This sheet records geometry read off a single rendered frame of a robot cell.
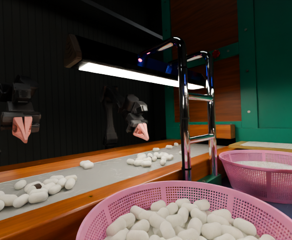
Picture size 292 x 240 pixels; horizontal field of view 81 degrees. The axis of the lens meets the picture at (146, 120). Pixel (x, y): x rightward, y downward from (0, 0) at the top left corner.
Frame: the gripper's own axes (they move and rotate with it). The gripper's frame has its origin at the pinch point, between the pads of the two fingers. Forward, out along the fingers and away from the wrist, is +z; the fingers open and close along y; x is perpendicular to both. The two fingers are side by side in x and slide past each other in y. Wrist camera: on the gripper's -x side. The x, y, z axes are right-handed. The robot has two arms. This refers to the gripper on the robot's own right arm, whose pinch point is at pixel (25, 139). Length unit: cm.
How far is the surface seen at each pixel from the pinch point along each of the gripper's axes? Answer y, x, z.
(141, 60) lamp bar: 27.7, -31.6, 1.3
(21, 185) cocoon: -2.5, 2.1, 13.5
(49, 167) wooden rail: 6.8, 9.8, 4.2
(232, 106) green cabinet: 86, -25, 14
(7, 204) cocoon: -5.8, -3.7, 20.8
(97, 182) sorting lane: 12.5, -3.4, 21.8
